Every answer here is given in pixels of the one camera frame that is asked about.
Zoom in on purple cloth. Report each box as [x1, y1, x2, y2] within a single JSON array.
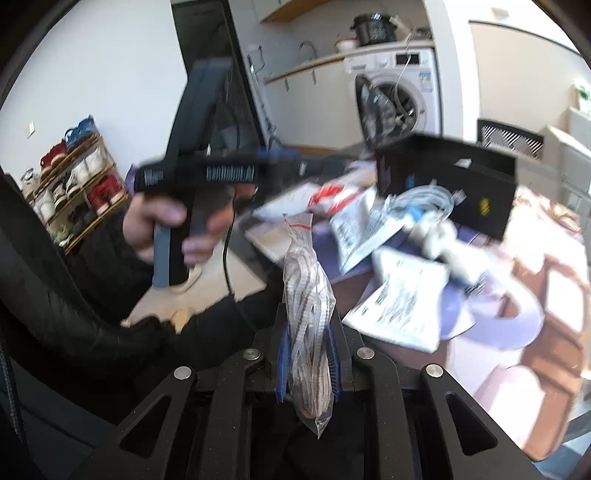
[[438, 272, 546, 348]]

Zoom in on person's left hand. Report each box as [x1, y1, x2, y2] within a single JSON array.
[[122, 182, 259, 266]]

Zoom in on white printed plastic packet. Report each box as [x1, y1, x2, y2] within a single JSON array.
[[329, 187, 407, 274]]

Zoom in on black cardboard box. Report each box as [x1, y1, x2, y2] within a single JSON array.
[[374, 133, 518, 241]]

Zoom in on red and white packet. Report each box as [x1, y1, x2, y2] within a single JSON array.
[[309, 182, 365, 214]]

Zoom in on white coiled cable bag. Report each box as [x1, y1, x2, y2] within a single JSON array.
[[387, 185, 467, 222]]

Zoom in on wooden shoe rack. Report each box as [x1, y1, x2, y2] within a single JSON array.
[[21, 117, 131, 256]]

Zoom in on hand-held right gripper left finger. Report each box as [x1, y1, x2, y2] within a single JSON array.
[[69, 302, 293, 480]]

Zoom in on white kitchen counter cabinet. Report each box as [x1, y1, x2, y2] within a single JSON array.
[[249, 51, 365, 151]]

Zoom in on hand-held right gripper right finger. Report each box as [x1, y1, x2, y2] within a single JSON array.
[[327, 310, 546, 480]]

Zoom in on black and white striped basket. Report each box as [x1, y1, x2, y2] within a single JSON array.
[[476, 118, 546, 160]]

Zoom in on clear bag with striped cable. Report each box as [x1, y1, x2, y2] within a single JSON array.
[[281, 212, 339, 438]]

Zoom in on white printed paper packet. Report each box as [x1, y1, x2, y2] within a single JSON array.
[[341, 249, 451, 354]]

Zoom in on white washing machine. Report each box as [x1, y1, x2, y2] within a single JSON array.
[[343, 41, 443, 139]]

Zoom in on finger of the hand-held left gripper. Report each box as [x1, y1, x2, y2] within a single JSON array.
[[259, 147, 356, 182]]

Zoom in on black cable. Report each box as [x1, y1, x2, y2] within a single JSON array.
[[222, 194, 266, 333]]

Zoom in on person's left forearm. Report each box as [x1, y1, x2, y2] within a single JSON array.
[[0, 173, 282, 444]]

